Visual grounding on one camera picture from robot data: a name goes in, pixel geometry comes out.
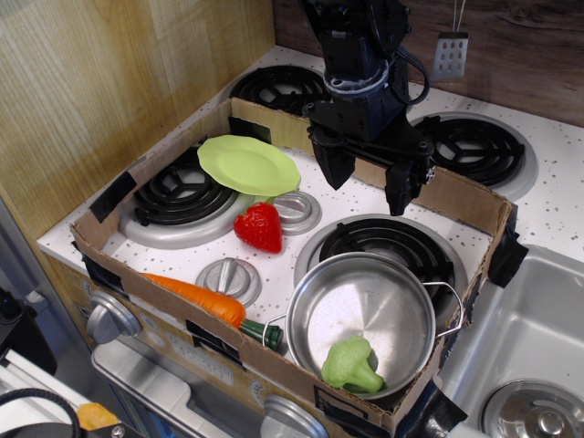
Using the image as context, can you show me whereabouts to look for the orange toy carrot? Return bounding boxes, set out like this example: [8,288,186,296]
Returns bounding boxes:
[145,274,283,350]

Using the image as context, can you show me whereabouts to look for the front left black burner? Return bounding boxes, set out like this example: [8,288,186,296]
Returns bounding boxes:
[119,146,255,250]

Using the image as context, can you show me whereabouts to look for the front right black burner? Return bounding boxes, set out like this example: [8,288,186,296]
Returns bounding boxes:
[294,214,468,330]

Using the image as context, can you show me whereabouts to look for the light green plastic plate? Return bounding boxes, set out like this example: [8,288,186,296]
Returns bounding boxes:
[197,134,301,197]

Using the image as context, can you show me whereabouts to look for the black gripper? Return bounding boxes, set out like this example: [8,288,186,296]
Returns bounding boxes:
[303,58,433,216]

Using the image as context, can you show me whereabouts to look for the silver oven knob right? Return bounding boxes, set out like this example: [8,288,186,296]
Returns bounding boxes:
[260,394,329,438]

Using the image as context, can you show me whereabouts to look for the silver stove knob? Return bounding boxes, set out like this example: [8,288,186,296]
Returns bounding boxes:
[195,257,262,308]
[273,191,322,235]

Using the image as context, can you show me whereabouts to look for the silver stove knob centre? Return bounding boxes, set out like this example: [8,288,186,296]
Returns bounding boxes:
[273,191,322,235]

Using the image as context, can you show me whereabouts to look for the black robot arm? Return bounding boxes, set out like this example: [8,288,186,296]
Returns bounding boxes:
[300,1,433,216]

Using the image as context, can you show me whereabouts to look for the grey toy sink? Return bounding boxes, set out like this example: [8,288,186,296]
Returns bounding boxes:
[440,245,583,437]

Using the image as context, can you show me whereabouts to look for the orange object bottom left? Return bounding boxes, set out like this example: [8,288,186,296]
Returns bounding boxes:
[77,402,120,431]

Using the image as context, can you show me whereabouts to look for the silver sink drain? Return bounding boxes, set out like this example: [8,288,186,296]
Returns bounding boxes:
[480,380,583,437]

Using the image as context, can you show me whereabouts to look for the hanging silver slotted spatula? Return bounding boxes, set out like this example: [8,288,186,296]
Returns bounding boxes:
[432,1,469,81]

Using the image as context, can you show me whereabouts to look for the black device left edge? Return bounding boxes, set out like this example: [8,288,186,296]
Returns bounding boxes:
[1,288,57,375]

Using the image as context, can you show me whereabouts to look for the red toy strawberry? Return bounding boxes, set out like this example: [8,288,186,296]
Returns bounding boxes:
[234,202,283,254]

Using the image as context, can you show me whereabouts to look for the back right black burner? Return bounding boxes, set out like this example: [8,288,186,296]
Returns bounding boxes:
[412,111,538,201]

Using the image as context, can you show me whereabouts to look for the silver metal pot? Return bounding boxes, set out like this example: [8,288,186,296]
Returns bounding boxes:
[281,252,465,400]

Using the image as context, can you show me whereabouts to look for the silver oven knob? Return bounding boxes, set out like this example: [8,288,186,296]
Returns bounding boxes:
[260,394,329,438]
[86,291,141,344]

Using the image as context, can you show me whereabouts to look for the black cable bottom left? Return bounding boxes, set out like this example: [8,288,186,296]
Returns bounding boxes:
[0,387,82,438]

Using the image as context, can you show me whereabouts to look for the silver oven knob left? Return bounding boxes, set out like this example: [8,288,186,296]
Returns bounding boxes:
[86,291,141,344]

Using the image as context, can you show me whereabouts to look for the back left black burner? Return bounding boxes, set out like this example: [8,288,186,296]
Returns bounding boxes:
[224,65,330,116]

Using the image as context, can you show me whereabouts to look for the green toy broccoli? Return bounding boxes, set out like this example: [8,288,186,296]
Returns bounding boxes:
[321,336,384,393]

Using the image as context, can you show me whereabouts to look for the silver stove knob front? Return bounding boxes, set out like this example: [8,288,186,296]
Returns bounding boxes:
[195,257,262,308]

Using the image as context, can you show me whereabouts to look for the silver oven door handle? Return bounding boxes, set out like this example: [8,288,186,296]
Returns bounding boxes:
[90,339,238,438]

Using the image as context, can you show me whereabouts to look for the black burner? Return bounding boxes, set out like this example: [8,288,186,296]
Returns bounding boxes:
[119,146,255,250]
[294,214,468,330]
[224,65,330,116]
[412,111,538,201]

